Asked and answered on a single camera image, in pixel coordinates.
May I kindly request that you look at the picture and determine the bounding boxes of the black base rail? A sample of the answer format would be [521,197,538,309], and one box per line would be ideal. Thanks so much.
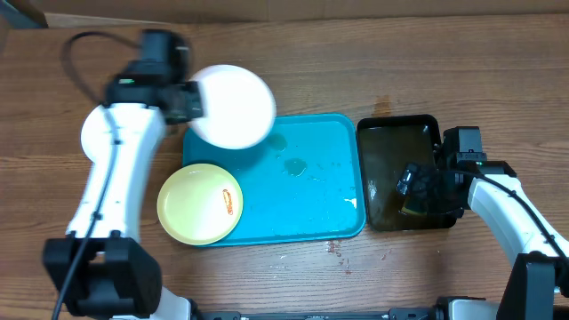
[190,308,445,320]

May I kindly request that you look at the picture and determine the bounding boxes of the teal plastic tray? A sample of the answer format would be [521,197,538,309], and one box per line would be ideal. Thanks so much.
[182,113,366,246]

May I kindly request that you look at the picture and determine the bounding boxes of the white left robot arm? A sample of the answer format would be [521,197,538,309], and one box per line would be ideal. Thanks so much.
[43,29,204,319]

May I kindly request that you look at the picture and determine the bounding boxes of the dark object top left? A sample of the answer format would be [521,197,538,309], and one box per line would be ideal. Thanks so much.
[1,0,49,29]

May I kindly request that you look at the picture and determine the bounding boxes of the white plate with sauce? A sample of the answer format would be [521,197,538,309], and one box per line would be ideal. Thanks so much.
[80,106,111,163]

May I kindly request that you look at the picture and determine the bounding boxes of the yellow green sponge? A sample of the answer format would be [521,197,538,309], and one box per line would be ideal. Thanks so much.
[400,198,427,216]

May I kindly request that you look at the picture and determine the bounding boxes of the yellow plate with sauce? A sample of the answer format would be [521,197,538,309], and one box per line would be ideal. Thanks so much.
[156,164,244,246]

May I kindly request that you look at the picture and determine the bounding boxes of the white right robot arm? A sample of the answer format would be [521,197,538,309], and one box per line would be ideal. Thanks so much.
[396,126,568,319]

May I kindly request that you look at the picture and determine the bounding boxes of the black water tray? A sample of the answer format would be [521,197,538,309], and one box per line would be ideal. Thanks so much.
[357,115,457,232]

